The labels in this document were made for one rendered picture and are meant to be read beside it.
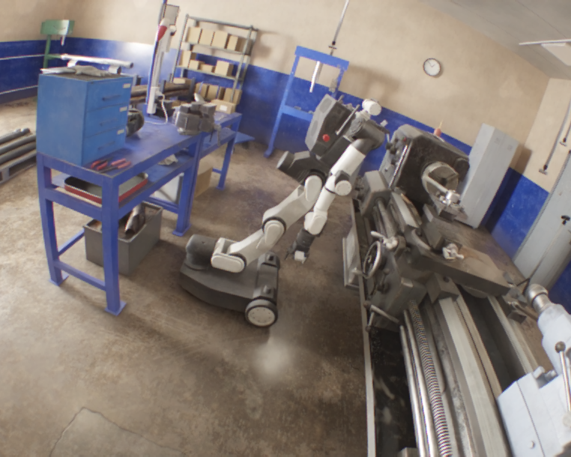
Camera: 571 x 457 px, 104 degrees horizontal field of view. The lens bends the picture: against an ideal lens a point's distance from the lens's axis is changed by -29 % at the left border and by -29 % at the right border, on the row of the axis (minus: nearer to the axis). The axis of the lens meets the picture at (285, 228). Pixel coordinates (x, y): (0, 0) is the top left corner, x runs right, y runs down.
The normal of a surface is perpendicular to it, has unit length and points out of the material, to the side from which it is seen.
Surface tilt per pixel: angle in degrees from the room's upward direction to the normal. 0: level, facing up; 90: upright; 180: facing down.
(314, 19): 90
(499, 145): 90
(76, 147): 90
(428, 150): 90
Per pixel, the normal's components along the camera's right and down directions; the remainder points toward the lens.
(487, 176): -0.14, 0.45
